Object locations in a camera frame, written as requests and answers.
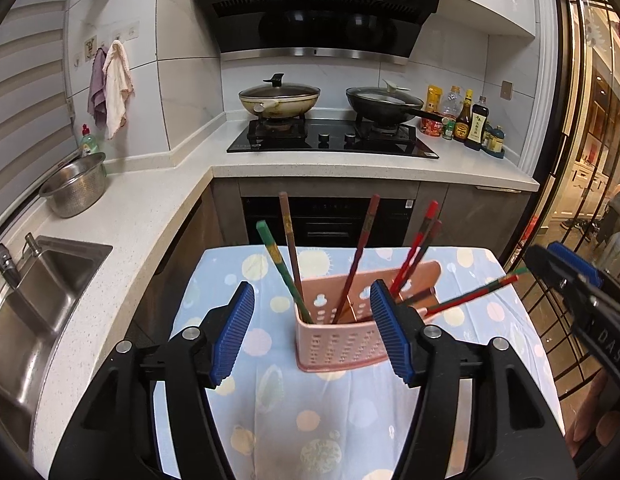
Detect seasoning jars in blue holder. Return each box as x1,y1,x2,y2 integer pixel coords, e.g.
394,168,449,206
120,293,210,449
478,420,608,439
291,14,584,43
482,125,506,160

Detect white hanging cloth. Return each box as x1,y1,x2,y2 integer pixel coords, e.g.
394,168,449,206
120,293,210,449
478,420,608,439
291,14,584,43
102,40,136,140

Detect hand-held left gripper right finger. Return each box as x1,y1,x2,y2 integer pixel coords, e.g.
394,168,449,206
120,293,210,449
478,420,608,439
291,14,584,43
369,280,577,480

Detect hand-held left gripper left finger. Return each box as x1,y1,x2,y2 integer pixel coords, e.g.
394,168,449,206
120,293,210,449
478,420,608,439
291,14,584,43
49,281,256,480

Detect dark soy sauce bottle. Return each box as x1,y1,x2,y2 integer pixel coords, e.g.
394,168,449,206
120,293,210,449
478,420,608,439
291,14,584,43
464,96,492,151

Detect stainless steel bowl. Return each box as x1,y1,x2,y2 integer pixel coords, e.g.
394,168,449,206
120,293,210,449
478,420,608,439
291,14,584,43
38,152,108,219

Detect black gas stove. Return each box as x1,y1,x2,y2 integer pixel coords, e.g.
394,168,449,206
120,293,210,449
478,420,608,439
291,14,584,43
226,119,440,160

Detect chrome soap pump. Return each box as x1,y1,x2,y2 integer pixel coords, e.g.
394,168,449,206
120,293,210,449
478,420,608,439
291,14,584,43
22,232,43,261

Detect dark red chopstick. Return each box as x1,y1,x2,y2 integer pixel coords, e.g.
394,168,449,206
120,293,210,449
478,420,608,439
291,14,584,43
332,194,382,323

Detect clear plastic bottle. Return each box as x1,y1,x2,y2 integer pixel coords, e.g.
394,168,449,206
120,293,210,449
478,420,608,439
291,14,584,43
442,86,463,121

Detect glass door with black grid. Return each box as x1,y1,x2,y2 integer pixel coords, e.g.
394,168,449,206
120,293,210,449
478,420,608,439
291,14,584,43
510,0,620,411

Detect white window blind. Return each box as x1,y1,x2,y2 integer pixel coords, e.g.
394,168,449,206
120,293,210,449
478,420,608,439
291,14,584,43
0,0,98,241

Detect purple hanging cloth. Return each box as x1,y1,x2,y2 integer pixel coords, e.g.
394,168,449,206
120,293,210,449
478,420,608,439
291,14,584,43
87,47,108,128

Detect glass lid with white knob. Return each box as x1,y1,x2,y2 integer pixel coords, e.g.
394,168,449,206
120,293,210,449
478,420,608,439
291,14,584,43
346,79,425,106

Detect brown wooden chopstick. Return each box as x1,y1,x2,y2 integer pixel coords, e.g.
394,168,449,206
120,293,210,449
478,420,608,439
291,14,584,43
279,191,306,311

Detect glass lid with black knob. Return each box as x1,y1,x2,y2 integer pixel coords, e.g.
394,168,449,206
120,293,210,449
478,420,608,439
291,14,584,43
239,73,321,101

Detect black built-in oven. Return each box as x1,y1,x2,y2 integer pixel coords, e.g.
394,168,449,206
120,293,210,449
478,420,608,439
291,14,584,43
240,194,421,251

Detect chrome faucet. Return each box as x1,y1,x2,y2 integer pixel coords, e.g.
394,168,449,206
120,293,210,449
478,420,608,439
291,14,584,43
0,242,23,288

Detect beige wok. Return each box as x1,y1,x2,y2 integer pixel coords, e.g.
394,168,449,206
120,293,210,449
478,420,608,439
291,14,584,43
238,90,322,120

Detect dark base cabinet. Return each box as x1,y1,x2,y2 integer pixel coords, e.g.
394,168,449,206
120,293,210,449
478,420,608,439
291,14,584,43
210,180,533,281

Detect green dish soap bottle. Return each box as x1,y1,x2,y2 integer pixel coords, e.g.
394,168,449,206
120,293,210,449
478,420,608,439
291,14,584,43
80,124,101,157

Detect pink perforated utensil basket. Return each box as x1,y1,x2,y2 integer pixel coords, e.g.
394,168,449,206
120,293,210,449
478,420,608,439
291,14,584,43
293,260,443,373

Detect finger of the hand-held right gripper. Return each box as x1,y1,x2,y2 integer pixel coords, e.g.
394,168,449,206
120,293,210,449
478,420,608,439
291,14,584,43
524,245,620,386
546,241,620,313

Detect blue planet print tablecloth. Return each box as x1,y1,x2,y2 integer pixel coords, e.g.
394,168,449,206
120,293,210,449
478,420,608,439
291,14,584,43
155,246,566,480

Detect stainless steel sink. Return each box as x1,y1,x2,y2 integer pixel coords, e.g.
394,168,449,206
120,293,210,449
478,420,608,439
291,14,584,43
0,235,113,453

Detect black wok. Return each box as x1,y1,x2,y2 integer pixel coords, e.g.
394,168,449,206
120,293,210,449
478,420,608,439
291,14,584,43
346,92,443,128

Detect black range hood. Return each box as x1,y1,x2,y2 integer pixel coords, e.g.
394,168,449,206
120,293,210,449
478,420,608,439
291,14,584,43
187,0,448,66

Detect person's right hand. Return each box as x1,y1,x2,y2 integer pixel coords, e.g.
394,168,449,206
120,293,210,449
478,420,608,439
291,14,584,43
572,372,620,457

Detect dark green chopstick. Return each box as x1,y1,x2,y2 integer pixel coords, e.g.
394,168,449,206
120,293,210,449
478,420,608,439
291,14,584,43
400,287,433,308

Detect red and green chopstick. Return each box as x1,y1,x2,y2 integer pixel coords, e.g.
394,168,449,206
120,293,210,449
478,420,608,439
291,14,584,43
425,267,528,317

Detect maroon chopstick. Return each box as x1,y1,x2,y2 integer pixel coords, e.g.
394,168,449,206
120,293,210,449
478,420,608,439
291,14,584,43
397,219,443,296

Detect brown bottle with yellow cap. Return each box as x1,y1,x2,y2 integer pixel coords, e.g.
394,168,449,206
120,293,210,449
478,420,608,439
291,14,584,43
452,89,475,142

